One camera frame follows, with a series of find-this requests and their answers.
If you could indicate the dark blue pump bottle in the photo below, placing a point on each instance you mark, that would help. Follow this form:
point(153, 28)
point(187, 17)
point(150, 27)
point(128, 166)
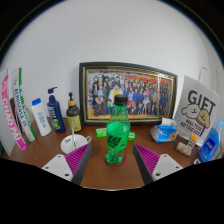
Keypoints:
point(56, 113)

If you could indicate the camouflage print paper cup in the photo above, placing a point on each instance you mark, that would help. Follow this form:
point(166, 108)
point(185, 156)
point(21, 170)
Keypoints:
point(68, 143)

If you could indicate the white stick in cup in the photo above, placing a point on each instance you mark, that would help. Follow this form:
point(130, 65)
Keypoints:
point(73, 136)

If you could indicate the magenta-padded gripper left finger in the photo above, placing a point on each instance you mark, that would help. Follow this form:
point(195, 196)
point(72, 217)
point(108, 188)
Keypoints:
point(59, 165)

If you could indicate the blue liquid refill bottle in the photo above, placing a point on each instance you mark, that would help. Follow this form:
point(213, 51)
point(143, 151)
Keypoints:
point(210, 145)

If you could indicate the white bottle with blue cap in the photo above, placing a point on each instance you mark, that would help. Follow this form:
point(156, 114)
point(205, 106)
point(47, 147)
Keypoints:
point(41, 118)

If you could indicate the white paper gift bag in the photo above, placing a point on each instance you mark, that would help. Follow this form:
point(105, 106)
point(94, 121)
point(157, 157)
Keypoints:
point(198, 106)

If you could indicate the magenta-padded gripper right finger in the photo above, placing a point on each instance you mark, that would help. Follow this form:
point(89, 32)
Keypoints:
point(165, 166)

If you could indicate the pink and white book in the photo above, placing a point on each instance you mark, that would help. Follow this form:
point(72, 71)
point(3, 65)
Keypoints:
point(11, 116)

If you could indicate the small printed snack box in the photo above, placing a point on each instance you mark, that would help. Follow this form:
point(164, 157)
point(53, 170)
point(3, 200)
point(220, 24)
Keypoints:
point(185, 146)

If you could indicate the blue tissue pack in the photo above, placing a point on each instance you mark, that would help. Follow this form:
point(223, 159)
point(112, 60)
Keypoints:
point(163, 131)

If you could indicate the dark pump bottle yellow label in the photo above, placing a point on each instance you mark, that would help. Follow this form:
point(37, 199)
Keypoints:
point(74, 116)

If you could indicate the small white tube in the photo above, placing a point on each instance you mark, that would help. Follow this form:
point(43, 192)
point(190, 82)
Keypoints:
point(197, 161)

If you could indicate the green plastic drink bottle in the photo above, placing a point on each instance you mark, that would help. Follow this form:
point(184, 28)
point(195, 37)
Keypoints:
point(118, 133)

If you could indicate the framed group photo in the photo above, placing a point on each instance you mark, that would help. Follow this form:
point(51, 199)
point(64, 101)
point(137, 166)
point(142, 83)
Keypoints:
point(100, 93)

